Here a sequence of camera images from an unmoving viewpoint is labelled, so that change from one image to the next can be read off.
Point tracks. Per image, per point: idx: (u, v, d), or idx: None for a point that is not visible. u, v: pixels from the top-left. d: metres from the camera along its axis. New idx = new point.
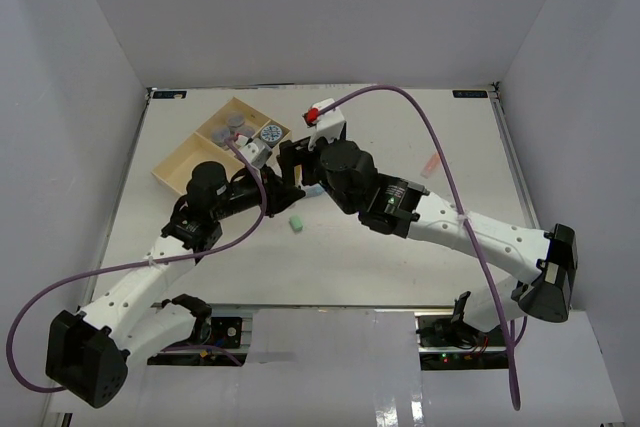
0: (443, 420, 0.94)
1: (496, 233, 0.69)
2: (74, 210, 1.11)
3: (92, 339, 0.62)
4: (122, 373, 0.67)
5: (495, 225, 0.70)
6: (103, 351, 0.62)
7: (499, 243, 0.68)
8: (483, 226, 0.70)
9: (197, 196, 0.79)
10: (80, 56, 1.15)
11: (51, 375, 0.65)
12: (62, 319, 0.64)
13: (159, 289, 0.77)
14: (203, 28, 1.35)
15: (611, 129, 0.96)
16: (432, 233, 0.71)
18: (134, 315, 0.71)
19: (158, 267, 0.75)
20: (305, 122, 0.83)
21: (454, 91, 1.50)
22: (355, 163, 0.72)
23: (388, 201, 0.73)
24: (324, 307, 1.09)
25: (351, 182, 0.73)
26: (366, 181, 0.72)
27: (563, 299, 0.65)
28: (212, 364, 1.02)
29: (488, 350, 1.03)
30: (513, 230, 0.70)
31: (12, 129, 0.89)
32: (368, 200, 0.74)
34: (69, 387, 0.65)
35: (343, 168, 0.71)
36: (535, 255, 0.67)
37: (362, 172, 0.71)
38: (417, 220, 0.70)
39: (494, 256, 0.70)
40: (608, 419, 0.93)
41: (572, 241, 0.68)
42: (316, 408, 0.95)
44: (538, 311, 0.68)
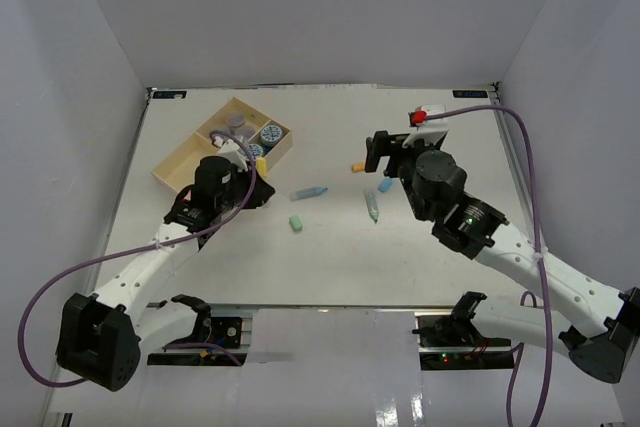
0: (442, 420, 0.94)
1: (568, 281, 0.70)
2: (74, 211, 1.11)
3: (108, 318, 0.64)
4: (134, 356, 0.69)
5: (571, 274, 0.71)
6: (120, 329, 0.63)
7: (569, 291, 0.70)
8: (556, 270, 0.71)
9: (204, 182, 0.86)
10: (80, 56, 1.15)
11: (66, 362, 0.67)
12: (74, 303, 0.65)
13: (165, 271, 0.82)
14: (203, 28, 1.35)
15: (611, 129, 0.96)
16: (503, 261, 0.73)
18: (145, 294, 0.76)
19: (165, 249, 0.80)
20: (410, 121, 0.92)
21: (454, 91, 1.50)
22: (448, 177, 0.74)
23: (466, 221, 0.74)
24: (324, 307, 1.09)
25: (437, 193, 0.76)
26: (453, 197, 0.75)
27: (620, 364, 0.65)
28: (212, 364, 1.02)
29: (488, 350, 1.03)
30: (588, 285, 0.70)
31: (11, 129, 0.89)
32: (446, 214, 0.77)
34: (84, 373, 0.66)
35: (437, 178, 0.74)
36: (604, 313, 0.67)
37: (453, 188, 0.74)
38: (492, 246, 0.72)
39: (560, 303, 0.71)
40: (608, 420, 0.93)
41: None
42: (316, 408, 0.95)
44: (590, 365, 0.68)
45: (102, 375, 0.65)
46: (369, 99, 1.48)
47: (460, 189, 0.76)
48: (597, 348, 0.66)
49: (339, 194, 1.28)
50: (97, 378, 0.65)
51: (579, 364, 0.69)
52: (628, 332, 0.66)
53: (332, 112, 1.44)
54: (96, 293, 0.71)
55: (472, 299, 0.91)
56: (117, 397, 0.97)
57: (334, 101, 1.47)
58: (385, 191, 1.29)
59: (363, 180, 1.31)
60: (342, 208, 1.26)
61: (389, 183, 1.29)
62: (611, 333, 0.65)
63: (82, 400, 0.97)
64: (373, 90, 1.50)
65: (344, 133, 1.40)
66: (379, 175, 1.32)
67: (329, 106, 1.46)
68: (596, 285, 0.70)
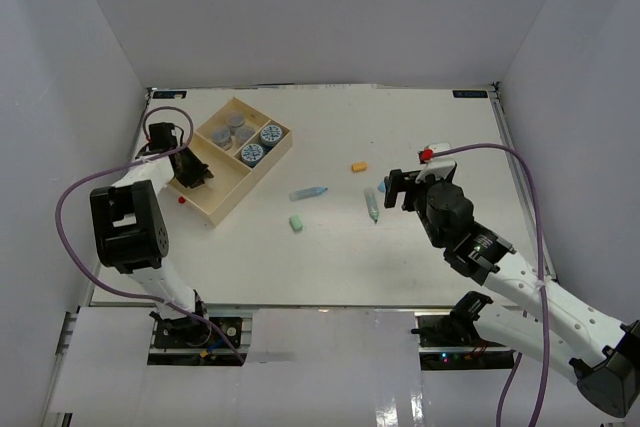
0: (443, 420, 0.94)
1: (569, 308, 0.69)
2: (74, 210, 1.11)
3: (134, 186, 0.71)
4: (163, 228, 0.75)
5: (575, 302, 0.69)
6: (149, 189, 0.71)
7: (568, 318, 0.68)
8: (559, 298, 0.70)
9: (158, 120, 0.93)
10: (80, 55, 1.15)
11: (102, 250, 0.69)
12: (98, 191, 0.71)
13: (158, 182, 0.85)
14: (203, 28, 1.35)
15: (611, 129, 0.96)
16: (509, 289, 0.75)
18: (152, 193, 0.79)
19: (152, 162, 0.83)
20: (419, 159, 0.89)
21: (454, 91, 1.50)
22: (455, 206, 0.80)
23: (475, 248, 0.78)
24: (325, 307, 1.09)
25: (447, 222, 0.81)
26: (461, 225, 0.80)
27: (623, 390, 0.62)
28: (212, 364, 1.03)
29: (488, 350, 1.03)
30: (591, 312, 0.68)
31: (11, 129, 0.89)
32: (457, 241, 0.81)
34: (125, 251, 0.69)
35: (444, 207, 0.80)
36: (603, 340, 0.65)
37: (459, 217, 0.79)
38: (497, 273, 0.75)
39: (562, 330, 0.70)
40: (608, 420, 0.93)
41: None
42: (316, 408, 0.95)
44: (596, 391, 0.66)
45: (149, 242, 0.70)
46: (369, 98, 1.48)
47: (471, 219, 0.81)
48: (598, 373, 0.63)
49: (339, 194, 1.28)
50: (146, 249, 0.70)
51: (588, 392, 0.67)
52: (630, 361, 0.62)
53: (331, 113, 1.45)
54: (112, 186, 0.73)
55: (476, 299, 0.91)
56: (116, 397, 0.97)
57: (334, 101, 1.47)
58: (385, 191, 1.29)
59: (363, 180, 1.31)
60: (342, 208, 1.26)
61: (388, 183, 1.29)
62: (611, 360, 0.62)
63: (82, 400, 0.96)
64: (373, 90, 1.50)
65: (344, 133, 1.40)
66: (379, 175, 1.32)
67: (329, 106, 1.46)
68: (601, 314, 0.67)
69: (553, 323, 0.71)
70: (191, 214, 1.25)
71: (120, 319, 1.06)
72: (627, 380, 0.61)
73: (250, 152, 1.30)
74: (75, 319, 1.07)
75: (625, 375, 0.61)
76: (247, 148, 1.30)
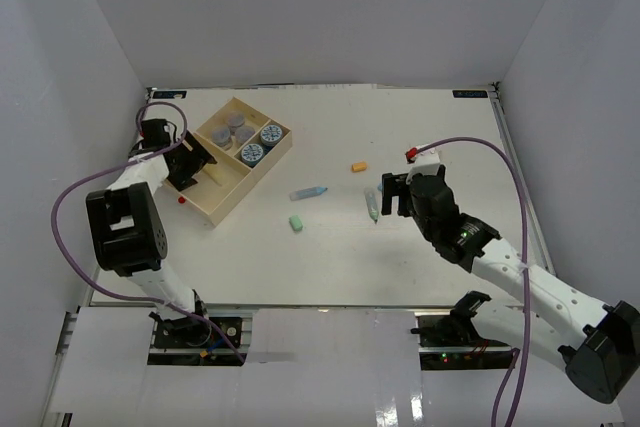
0: (443, 420, 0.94)
1: (552, 290, 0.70)
2: (75, 210, 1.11)
3: (131, 188, 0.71)
4: (160, 231, 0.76)
5: (558, 285, 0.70)
6: (146, 190, 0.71)
7: (551, 299, 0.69)
8: (542, 280, 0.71)
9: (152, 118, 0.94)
10: (80, 56, 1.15)
11: (101, 254, 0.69)
12: (93, 194, 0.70)
13: (153, 182, 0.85)
14: (203, 27, 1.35)
15: (611, 129, 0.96)
16: (495, 273, 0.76)
18: None
19: (146, 162, 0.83)
20: (405, 158, 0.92)
21: (454, 91, 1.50)
22: (435, 193, 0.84)
23: (462, 235, 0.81)
24: (324, 307, 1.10)
25: (430, 209, 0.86)
26: (442, 212, 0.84)
27: (604, 372, 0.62)
28: (212, 364, 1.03)
29: (488, 350, 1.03)
30: (574, 294, 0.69)
31: (12, 130, 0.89)
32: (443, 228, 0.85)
34: (126, 255, 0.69)
35: (424, 195, 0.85)
36: (584, 320, 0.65)
37: (439, 203, 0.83)
38: (482, 256, 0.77)
39: (546, 312, 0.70)
40: (608, 419, 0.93)
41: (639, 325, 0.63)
42: (317, 408, 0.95)
44: (582, 376, 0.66)
45: (149, 243, 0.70)
46: (369, 98, 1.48)
47: (452, 206, 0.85)
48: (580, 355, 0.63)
49: (339, 194, 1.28)
50: (145, 251, 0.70)
51: (575, 378, 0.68)
52: (612, 343, 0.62)
53: (331, 112, 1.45)
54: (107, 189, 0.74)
55: (476, 298, 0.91)
56: (116, 397, 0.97)
57: (334, 101, 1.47)
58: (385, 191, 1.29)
59: (364, 180, 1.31)
60: (342, 207, 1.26)
61: None
62: (593, 341, 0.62)
63: (83, 400, 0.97)
64: (373, 90, 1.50)
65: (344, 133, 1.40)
66: (379, 175, 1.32)
67: (329, 106, 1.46)
68: (584, 296, 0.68)
69: (537, 304, 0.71)
70: (190, 214, 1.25)
71: (121, 319, 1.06)
72: (607, 362, 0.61)
73: (250, 152, 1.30)
74: (75, 319, 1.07)
75: (604, 356, 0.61)
76: (247, 148, 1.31)
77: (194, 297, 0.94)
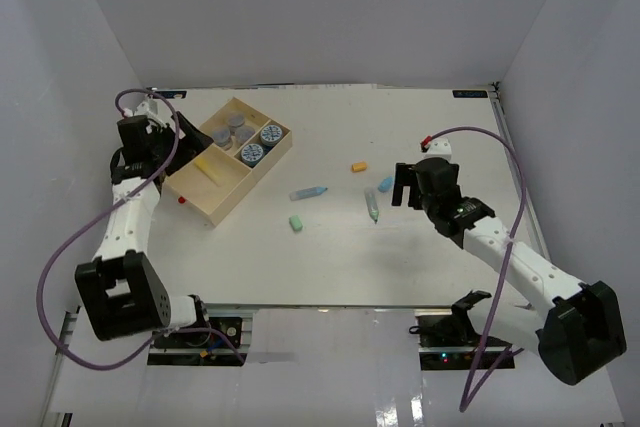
0: (443, 420, 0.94)
1: (531, 264, 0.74)
2: (75, 211, 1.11)
3: (125, 261, 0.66)
4: (161, 293, 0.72)
5: (538, 260, 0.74)
6: (141, 262, 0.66)
7: (528, 271, 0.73)
8: (523, 254, 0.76)
9: (134, 134, 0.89)
10: (81, 56, 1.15)
11: (104, 330, 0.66)
12: (83, 269, 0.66)
13: (146, 220, 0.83)
14: (203, 27, 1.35)
15: (611, 129, 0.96)
16: (482, 246, 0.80)
18: (142, 244, 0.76)
19: (135, 199, 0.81)
20: (420, 146, 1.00)
21: (454, 91, 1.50)
22: (436, 170, 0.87)
23: (458, 211, 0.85)
24: (324, 307, 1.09)
25: (429, 185, 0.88)
26: (441, 188, 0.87)
27: (569, 345, 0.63)
28: (212, 364, 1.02)
29: (488, 350, 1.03)
30: (551, 269, 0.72)
31: (12, 130, 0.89)
32: (440, 204, 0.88)
34: (130, 328, 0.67)
35: (426, 171, 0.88)
36: (556, 293, 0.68)
37: (438, 179, 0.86)
38: (472, 230, 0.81)
39: (524, 283, 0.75)
40: (608, 419, 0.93)
41: (611, 304, 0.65)
42: (317, 408, 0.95)
44: (555, 357, 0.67)
45: (149, 313, 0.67)
46: (369, 98, 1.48)
47: (452, 184, 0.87)
48: (549, 326, 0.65)
49: (339, 194, 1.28)
50: (148, 322, 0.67)
51: (549, 360, 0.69)
52: (579, 317, 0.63)
53: (331, 113, 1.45)
54: (99, 254, 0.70)
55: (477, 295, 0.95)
56: (116, 396, 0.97)
57: (334, 101, 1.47)
58: (385, 191, 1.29)
59: (364, 180, 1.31)
60: (342, 208, 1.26)
61: (389, 182, 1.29)
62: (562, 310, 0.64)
63: (83, 400, 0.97)
64: (373, 90, 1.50)
65: (344, 133, 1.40)
66: (379, 175, 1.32)
67: (329, 106, 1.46)
68: (561, 270, 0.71)
69: (516, 276, 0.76)
70: (190, 214, 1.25)
71: None
72: (571, 332, 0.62)
73: (250, 152, 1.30)
74: (76, 319, 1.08)
75: (568, 324, 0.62)
76: (247, 149, 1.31)
77: (194, 302, 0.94)
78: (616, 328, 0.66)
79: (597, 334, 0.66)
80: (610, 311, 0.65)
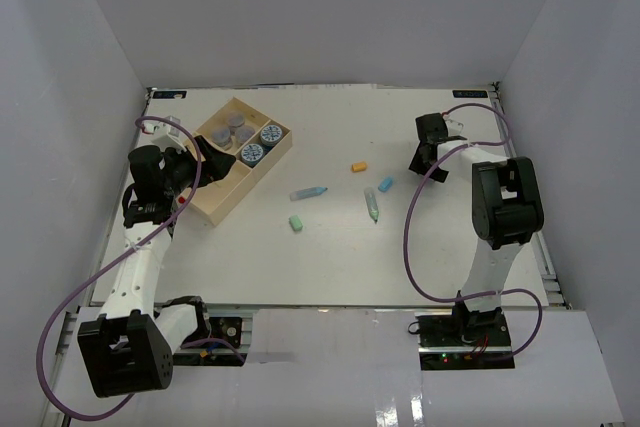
0: (443, 420, 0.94)
1: (478, 155, 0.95)
2: (75, 209, 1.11)
3: (129, 326, 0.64)
4: (165, 349, 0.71)
5: (481, 152, 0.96)
6: (145, 325, 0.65)
7: (472, 155, 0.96)
8: (475, 150, 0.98)
9: (146, 176, 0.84)
10: (80, 56, 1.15)
11: (104, 386, 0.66)
12: (87, 329, 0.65)
13: (155, 268, 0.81)
14: (203, 27, 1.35)
15: (611, 128, 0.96)
16: (442, 152, 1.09)
18: (148, 296, 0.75)
19: (145, 247, 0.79)
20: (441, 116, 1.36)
21: (454, 91, 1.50)
22: (426, 116, 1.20)
23: (439, 140, 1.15)
24: (324, 307, 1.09)
25: (422, 130, 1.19)
26: (430, 127, 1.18)
27: (482, 190, 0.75)
28: (212, 364, 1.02)
29: (488, 350, 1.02)
30: (489, 154, 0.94)
31: (12, 129, 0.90)
32: (428, 140, 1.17)
34: (131, 386, 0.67)
35: (418, 118, 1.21)
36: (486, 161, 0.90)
37: (426, 120, 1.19)
38: (443, 144, 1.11)
39: (467, 167, 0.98)
40: (608, 420, 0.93)
41: (527, 171, 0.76)
42: (317, 409, 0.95)
44: (476, 213, 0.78)
45: (149, 375, 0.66)
46: (369, 98, 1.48)
47: (439, 126, 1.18)
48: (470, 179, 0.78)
49: (339, 194, 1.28)
50: (147, 382, 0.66)
51: (474, 220, 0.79)
52: (496, 172, 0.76)
53: (331, 113, 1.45)
54: (104, 312, 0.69)
55: None
56: (116, 396, 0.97)
57: (334, 101, 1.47)
58: (385, 191, 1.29)
59: (364, 180, 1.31)
60: (342, 207, 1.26)
61: (389, 182, 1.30)
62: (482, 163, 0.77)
63: (82, 401, 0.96)
64: (373, 90, 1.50)
65: (344, 133, 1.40)
66: (379, 175, 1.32)
67: (329, 106, 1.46)
68: (494, 154, 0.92)
69: (464, 164, 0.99)
70: (190, 213, 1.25)
71: None
72: (484, 179, 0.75)
73: (250, 152, 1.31)
74: (75, 319, 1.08)
75: (482, 172, 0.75)
76: (247, 149, 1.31)
77: (193, 305, 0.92)
78: (532, 193, 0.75)
79: (517, 202, 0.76)
80: (527, 177, 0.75)
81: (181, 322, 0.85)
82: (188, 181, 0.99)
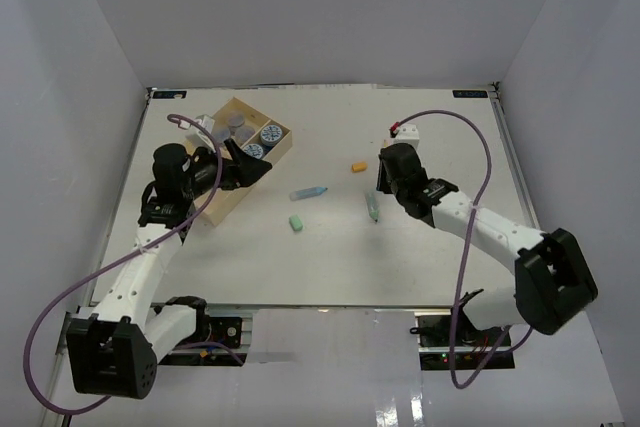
0: (442, 421, 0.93)
1: (496, 225, 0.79)
2: (74, 210, 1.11)
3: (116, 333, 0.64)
4: (151, 359, 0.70)
5: (501, 219, 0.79)
6: (132, 337, 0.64)
7: (493, 232, 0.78)
8: (489, 219, 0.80)
9: (166, 176, 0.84)
10: (79, 55, 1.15)
11: (83, 384, 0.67)
12: (77, 327, 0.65)
13: (157, 273, 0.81)
14: (203, 27, 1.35)
15: (611, 127, 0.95)
16: (449, 219, 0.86)
18: (143, 302, 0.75)
19: (151, 251, 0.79)
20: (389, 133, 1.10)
21: (454, 91, 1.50)
22: (400, 155, 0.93)
23: (425, 191, 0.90)
24: (324, 306, 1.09)
25: (397, 172, 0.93)
26: (407, 171, 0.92)
27: (538, 288, 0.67)
28: (212, 364, 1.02)
29: (488, 350, 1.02)
30: (514, 226, 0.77)
31: (12, 129, 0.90)
32: (407, 187, 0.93)
34: (108, 390, 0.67)
35: (391, 157, 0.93)
36: (521, 244, 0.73)
37: (403, 163, 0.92)
38: (438, 205, 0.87)
39: (488, 242, 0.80)
40: (608, 420, 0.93)
41: (571, 248, 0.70)
42: (316, 409, 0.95)
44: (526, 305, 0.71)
45: (128, 383, 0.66)
46: (369, 98, 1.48)
47: (417, 167, 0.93)
48: (518, 275, 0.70)
49: (339, 195, 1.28)
50: (125, 390, 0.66)
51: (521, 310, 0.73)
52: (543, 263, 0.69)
53: (330, 113, 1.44)
54: (96, 313, 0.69)
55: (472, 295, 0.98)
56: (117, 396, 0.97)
57: (334, 101, 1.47)
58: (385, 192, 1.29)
59: (364, 180, 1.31)
60: (342, 207, 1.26)
61: None
62: (529, 261, 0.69)
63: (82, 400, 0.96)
64: (373, 91, 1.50)
65: (343, 133, 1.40)
66: None
67: (329, 106, 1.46)
68: (527, 230, 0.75)
69: (482, 239, 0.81)
70: None
71: None
72: (538, 276, 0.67)
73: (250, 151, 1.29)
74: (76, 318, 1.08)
75: (534, 270, 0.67)
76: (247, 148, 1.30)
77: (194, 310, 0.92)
78: (581, 270, 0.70)
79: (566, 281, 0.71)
80: (573, 255, 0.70)
81: (177, 324, 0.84)
82: (210, 185, 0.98)
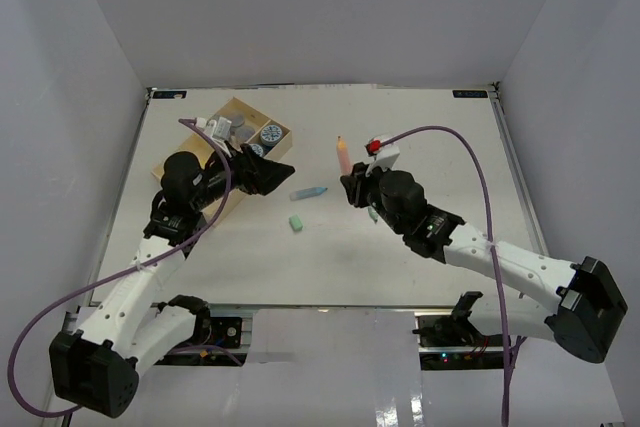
0: (442, 420, 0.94)
1: (519, 259, 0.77)
2: (74, 210, 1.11)
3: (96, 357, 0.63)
4: (132, 379, 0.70)
5: (523, 253, 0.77)
6: (110, 365, 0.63)
7: (522, 270, 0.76)
8: (510, 254, 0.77)
9: (175, 189, 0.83)
10: (79, 55, 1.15)
11: (63, 394, 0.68)
12: (59, 342, 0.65)
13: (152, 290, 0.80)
14: (203, 27, 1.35)
15: (611, 128, 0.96)
16: (463, 256, 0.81)
18: (132, 322, 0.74)
19: (147, 270, 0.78)
20: (368, 152, 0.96)
21: (454, 91, 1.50)
22: (407, 192, 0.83)
23: (430, 229, 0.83)
24: (324, 307, 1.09)
25: (401, 207, 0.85)
26: (414, 208, 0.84)
27: (586, 331, 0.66)
28: (212, 364, 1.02)
29: (488, 350, 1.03)
30: (539, 258, 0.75)
31: (12, 130, 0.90)
32: (413, 224, 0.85)
34: (84, 404, 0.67)
35: (397, 194, 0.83)
36: (556, 283, 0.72)
37: (411, 201, 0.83)
38: (451, 245, 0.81)
39: (517, 279, 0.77)
40: (608, 419, 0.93)
41: (604, 278, 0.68)
42: (316, 409, 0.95)
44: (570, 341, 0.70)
45: (102, 403, 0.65)
46: (369, 98, 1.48)
47: (422, 201, 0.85)
48: (564, 321, 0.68)
49: (338, 195, 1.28)
50: (98, 408, 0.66)
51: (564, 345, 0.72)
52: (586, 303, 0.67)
53: (330, 113, 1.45)
54: (80, 330, 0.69)
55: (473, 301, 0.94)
56: None
57: (334, 101, 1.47)
58: None
59: None
60: (341, 208, 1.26)
61: None
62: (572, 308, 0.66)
63: None
64: (373, 91, 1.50)
65: (343, 133, 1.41)
66: None
67: (329, 106, 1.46)
68: (555, 264, 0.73)
69: (508, 276, 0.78)
70: None
71: None
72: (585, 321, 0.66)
73: None
74: (75, 319, 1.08)
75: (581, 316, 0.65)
76: None
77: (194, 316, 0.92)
78: (617, 294, 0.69)
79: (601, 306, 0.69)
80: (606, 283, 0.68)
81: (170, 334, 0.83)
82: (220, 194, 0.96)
